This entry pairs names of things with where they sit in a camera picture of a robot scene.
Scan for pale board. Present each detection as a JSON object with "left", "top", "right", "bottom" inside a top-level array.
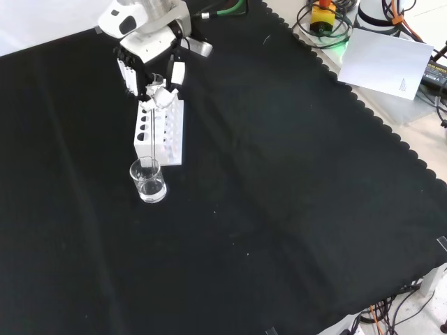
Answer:
[{"left": 337, "top": 27, "right": 435, "bottom": 101}]

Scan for black power adapter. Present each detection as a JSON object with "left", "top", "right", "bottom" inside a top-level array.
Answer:
[{"left": 420, "top": 58, "right": 447, "bottom": 89}]

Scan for orange floor cable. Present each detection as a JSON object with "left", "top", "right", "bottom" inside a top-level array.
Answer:
[{"left": 368, "top": 304, "right": 385, "bottom": 335}]

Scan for clear glass beaker with water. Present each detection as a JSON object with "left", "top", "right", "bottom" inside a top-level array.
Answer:
[{"left": 129, "top": 156, "right": 168, "bottom": 204}]

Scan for black bench cloth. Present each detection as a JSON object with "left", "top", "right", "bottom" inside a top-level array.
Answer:
[{"left": 0, "top": 0, "right": 447, "bottom": 335}]

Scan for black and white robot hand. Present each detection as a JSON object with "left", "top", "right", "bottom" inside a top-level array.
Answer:
[{"left": 112, "top": 20, "right": 192, "bottom": 110}]

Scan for yellow stop button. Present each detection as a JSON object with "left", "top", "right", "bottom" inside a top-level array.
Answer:
[{"left": 309, "top": 0, "right": 337, "bottom": 35}]

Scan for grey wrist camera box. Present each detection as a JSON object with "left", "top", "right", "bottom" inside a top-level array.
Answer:
[{"left": 188, "top": 38, "right": 214, "bottom": 57}]

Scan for green cable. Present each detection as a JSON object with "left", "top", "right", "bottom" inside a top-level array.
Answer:
[{"left": 193, "top": 0, "right": 249, "bottom": 20}]

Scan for white test tube rack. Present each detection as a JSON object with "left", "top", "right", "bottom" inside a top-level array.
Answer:
[{"left": 133, "top": 98, "right": 185, "bottom": 167}]

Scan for clear glass rod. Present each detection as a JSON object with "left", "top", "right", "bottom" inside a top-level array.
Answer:
[{"left": 151, "top": 107, "right": 157, "bottom": 172}]

